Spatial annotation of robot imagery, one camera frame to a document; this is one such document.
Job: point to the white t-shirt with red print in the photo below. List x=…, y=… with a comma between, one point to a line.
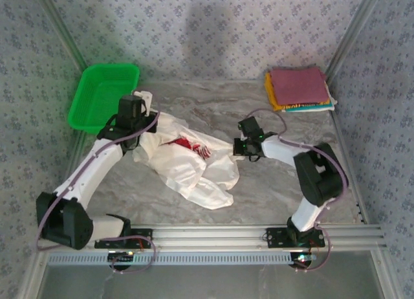
x=187, y=169

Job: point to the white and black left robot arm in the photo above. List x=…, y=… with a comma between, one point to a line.
x=97, y=163

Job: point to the green plastic basket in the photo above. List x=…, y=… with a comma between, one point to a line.
x=100, y=92

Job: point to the folded yellow t-shirt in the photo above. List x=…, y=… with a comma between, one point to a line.
x=270, y=92

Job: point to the folded maroon t-shirt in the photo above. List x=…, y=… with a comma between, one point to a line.
x=299, y=85

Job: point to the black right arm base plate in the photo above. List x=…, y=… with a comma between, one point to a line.
x=276, y=237

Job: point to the aluminium mounting rail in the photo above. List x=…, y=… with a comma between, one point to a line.
x=210, y=236

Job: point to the aluminium frame post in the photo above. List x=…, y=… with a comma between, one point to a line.
x=61, y=30
x=352, y=33

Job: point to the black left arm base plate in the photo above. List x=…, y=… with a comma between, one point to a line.
x=142, y=239

